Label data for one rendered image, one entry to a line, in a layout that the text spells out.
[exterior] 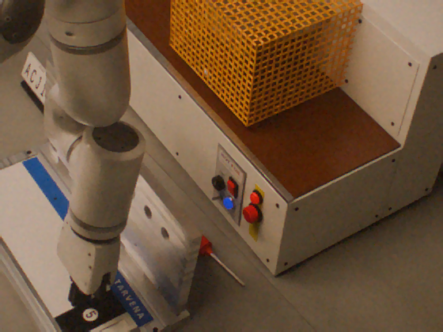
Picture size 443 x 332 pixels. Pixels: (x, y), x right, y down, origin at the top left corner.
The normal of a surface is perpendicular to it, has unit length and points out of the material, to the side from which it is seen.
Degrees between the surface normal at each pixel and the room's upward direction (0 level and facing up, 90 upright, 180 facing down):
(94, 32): 89
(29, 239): 0
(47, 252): 0
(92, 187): 80
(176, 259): 83
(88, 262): 75
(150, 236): 83
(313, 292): 0
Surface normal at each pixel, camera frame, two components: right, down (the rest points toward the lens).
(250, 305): 0.07, -0.68
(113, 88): 0.65, 0.57
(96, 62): 0.25, 0.73
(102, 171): -0.20, 0.60
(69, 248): -0.79, 0.22
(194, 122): -0.83, 0.38
